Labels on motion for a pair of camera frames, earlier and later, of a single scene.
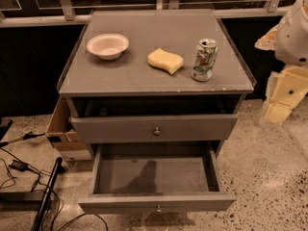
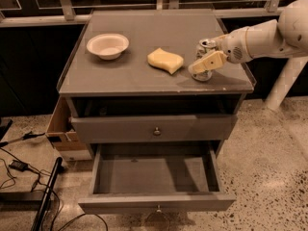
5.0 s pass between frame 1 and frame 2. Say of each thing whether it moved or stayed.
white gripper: moved
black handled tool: stayed
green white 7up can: stayed
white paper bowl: stayed
